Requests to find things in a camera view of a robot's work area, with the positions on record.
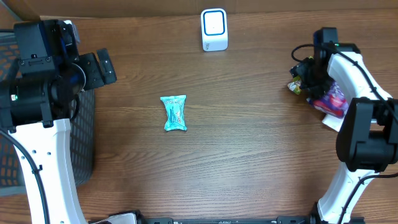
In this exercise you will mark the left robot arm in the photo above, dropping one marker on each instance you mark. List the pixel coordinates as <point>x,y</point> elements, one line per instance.
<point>43,80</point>

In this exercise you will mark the green yellow snack packet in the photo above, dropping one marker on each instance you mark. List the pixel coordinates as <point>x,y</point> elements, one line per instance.
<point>294,85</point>

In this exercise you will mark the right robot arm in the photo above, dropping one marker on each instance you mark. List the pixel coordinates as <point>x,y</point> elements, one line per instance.
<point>367,140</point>

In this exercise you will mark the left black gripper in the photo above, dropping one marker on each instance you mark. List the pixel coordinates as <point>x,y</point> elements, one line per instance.
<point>106,66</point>

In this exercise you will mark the purple red liner pack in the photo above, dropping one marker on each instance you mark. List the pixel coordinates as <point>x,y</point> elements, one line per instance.
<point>332,103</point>

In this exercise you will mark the white barcode scanner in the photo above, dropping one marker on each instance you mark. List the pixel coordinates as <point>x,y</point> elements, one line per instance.
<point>214,30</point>

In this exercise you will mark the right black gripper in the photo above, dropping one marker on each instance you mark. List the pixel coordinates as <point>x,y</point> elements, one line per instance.
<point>312,93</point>

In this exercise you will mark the white tube gold cap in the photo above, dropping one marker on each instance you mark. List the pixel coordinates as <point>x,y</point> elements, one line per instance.
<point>333,122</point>

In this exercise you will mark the grey plastic basket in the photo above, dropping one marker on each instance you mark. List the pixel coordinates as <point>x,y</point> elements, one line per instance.
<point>81,138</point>

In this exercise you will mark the mint green tissue pack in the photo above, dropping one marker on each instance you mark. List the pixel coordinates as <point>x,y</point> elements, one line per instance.
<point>174,106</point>

